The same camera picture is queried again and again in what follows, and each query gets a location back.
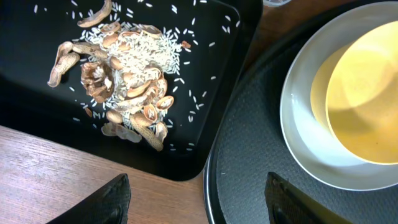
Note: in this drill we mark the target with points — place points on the yellow bowl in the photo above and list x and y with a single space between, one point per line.
354 95

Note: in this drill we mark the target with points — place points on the food scraps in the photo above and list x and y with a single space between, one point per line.
147 69

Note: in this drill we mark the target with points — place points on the clear plastic bin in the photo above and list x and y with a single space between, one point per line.
275 3

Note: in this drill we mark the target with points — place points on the black rectangular tray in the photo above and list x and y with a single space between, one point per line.
27 106

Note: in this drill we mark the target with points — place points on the round black tray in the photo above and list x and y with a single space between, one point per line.
250 145

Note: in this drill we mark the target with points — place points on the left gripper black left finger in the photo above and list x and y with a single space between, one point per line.
107 205

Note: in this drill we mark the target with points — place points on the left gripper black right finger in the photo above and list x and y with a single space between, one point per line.
287 204

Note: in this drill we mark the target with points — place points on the grey-green ceramic plate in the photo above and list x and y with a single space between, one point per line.
313 148

